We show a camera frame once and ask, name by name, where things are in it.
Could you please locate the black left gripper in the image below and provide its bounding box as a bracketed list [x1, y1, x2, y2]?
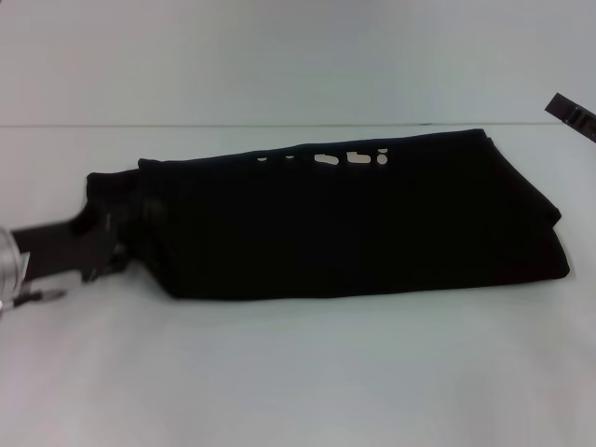
[8, 196, 165, 286]

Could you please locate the black shirt with FREE print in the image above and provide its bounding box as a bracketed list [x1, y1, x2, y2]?
[83, 127, 573, 305]

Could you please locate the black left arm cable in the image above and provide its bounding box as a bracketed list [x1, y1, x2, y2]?
[0, 287, 67, 312]

